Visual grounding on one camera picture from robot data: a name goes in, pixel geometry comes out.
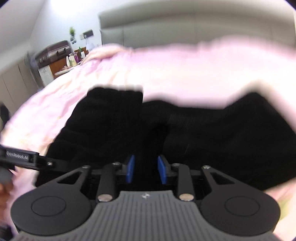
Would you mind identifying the dark brown suitcase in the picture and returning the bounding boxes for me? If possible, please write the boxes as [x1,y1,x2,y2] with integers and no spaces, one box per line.
[35,40,73,69]

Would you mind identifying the person's left hand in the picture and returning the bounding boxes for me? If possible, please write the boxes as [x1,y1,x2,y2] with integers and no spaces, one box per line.
[1,168,14,222]

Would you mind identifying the pink floral bed quilt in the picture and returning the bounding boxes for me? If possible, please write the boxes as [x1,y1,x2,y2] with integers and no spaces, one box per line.
[1,37,295,240]

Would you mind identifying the small green potted plant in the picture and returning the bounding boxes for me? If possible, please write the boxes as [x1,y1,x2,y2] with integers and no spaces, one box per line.
[69,27,76,44]

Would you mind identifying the grey padded headboard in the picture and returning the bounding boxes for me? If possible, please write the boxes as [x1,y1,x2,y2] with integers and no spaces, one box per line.
[98,1,295,48]

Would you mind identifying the black wall socket device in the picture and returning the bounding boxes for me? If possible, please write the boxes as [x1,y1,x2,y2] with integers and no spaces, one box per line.
[83,30,94,39]

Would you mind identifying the white cabinet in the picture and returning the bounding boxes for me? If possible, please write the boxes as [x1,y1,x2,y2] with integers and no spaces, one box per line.
[1,61,38,115]

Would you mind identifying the wooden bedside table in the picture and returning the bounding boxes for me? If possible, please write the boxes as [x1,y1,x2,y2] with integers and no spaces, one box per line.
[49,47,88,79]

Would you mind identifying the black pants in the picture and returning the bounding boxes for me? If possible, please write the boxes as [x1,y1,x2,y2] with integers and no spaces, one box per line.
[46,88,295,190]

